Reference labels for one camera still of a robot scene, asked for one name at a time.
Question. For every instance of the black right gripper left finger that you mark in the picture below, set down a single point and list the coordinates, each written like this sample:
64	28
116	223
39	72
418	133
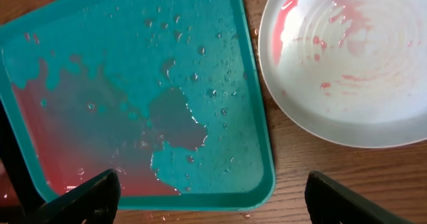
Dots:
94	201

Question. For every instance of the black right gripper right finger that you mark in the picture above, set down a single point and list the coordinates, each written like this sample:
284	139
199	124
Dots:
328	201

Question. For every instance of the light blue plastic plate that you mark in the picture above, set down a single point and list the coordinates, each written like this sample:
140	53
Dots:
352	72

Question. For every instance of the teal plastic tray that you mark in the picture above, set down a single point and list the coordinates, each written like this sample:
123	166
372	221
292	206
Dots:
164	92

